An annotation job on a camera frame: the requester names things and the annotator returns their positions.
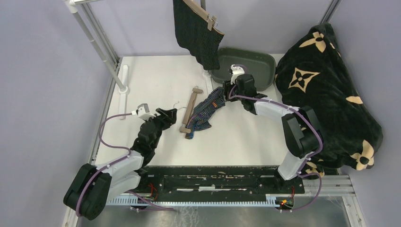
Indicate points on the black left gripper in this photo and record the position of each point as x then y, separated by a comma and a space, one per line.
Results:
167, 117

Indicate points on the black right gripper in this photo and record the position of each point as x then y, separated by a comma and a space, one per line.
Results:
227, 85

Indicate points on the blue striped underwear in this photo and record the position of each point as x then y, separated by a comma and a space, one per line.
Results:
203, 111

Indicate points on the black striped underwear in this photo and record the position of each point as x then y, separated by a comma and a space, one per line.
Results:
203, 47

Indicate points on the wooden clip hanger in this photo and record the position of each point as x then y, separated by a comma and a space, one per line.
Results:
194, 20

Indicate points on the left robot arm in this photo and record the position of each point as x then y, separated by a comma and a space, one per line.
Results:
94, 186

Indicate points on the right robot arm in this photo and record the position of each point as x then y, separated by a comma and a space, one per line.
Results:
302, 130

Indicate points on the green plastic tray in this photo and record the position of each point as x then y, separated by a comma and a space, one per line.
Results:
261, 65

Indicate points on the black floral blanket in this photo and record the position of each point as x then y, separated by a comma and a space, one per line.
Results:
313, 73

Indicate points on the centre rack pole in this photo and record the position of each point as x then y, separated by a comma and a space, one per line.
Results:
203, 4

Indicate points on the rack pole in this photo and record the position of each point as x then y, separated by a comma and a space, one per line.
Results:
203, 4
74, 11

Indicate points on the left rack pole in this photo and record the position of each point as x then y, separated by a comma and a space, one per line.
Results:
74, 11

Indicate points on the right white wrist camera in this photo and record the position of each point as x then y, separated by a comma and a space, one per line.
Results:
236, 70

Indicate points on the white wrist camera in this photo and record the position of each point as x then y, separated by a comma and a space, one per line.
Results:
143, 112
236, 70

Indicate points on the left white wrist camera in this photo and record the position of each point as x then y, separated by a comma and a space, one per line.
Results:
143, 112

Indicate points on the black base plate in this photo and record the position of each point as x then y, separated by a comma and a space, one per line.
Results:
213, 183

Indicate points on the white cable duct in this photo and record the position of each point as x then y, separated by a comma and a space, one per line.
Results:
132, 200

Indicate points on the aluminium frame rails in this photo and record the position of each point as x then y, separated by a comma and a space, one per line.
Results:
329, 187

